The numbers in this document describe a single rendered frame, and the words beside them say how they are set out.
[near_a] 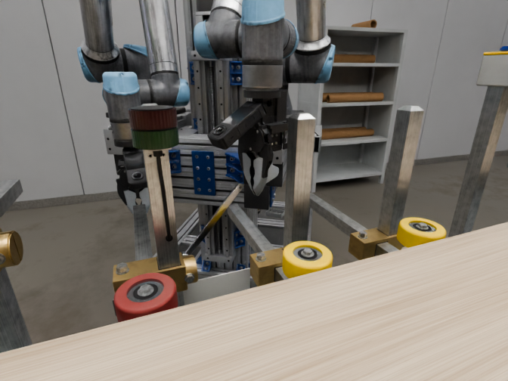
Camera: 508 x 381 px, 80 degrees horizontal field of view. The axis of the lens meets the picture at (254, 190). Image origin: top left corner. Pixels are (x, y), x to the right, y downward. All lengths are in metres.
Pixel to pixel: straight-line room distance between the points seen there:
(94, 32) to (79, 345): 0.93
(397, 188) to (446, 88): 4.01
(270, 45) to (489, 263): 0.50
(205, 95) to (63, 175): 2.26
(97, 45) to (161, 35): 0.32
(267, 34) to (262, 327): 0.45
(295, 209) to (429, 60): 3.95
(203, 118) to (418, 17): 3.35
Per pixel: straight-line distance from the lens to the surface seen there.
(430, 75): 4.47
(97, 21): 1.13
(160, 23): 0.94
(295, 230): 0.60
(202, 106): 1.28
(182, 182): 1.25
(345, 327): 0.41
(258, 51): 0.57
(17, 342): 0.63
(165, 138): 0.41
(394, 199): 0.73
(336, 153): 3.79
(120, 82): 0.77
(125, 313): 0.44
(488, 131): 0.91
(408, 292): 0.49
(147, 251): 0.63
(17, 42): 3.22
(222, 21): 0.73
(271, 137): 0.59
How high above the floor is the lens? 1.18
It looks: 21 degrees down
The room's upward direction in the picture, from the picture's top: straight up
